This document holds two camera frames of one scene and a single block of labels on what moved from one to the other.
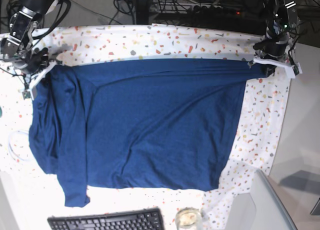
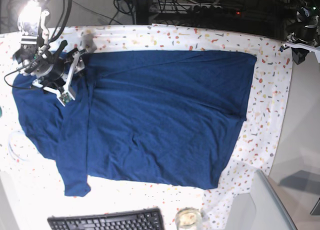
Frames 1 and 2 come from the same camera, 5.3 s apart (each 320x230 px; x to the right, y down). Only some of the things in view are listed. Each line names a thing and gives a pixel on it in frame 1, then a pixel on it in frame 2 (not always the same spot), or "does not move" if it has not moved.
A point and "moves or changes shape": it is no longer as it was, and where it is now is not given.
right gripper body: [271, 51] → [311, 45]
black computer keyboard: [148, 219] does not move
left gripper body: [34, 68] → [56, 81]
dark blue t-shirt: [154, 124] moves or changes shape
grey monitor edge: [271, 213] does not move
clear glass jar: [188, 218] does not move
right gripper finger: [269, 69] → [299, 54]
